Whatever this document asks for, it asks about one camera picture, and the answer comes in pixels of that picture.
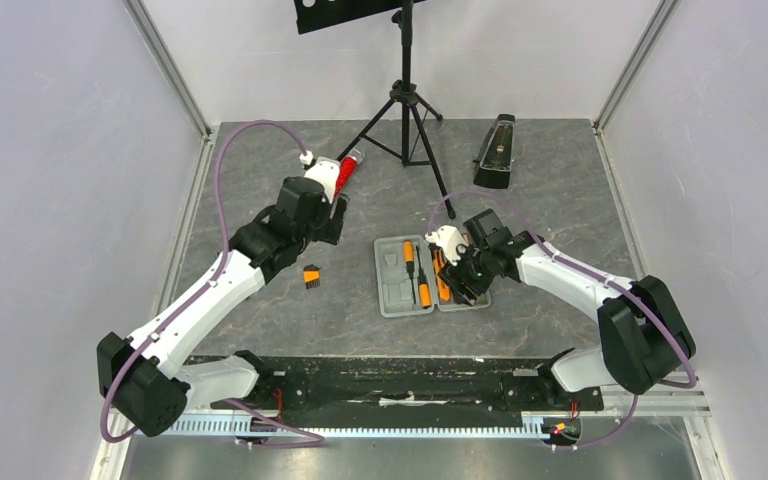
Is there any grey plastic tool case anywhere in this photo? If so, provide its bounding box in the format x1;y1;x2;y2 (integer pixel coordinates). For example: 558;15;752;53
373;235;492;318

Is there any black tripod stand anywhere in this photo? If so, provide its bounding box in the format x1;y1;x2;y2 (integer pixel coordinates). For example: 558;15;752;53
337;0;456;219

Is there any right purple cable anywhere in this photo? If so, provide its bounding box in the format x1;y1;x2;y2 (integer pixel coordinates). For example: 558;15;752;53
426;190;698;452

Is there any orange black utility knife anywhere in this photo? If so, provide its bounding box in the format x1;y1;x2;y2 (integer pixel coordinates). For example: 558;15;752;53
430;246;451;302

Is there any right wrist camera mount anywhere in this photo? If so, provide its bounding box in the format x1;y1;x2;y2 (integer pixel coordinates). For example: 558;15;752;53
424;225;469;266

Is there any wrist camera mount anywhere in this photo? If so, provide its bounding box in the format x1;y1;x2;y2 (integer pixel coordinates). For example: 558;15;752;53
299;151;341;204
424;225;469;266

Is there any red glitter tube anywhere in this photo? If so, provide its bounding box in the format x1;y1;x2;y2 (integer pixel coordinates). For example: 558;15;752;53
334;148;364;198

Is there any grey slotted cable duct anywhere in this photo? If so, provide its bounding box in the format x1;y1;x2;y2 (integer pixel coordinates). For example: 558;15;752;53
164;411;550;441

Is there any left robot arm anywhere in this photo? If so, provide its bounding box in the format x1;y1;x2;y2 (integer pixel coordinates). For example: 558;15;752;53
97;173;348;443

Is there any black metronome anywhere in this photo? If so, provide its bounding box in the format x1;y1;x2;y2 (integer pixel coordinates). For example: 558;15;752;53
473;114;516;190

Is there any orange hex key set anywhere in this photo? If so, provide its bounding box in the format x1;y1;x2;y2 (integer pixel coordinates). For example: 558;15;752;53
303;264;321;290

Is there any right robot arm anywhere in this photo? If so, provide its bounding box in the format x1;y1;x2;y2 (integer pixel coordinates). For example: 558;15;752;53
425;209;697;408

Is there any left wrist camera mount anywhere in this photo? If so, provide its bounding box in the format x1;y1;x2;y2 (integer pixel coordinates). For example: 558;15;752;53
299;151;341;204

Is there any black perforated stand plate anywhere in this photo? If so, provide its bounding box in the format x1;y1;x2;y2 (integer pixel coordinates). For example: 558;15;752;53
293;0;422;35

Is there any orange handled screwdriver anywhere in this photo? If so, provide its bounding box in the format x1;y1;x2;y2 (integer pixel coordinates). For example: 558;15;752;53
415;246;432;309
402;240;417;305

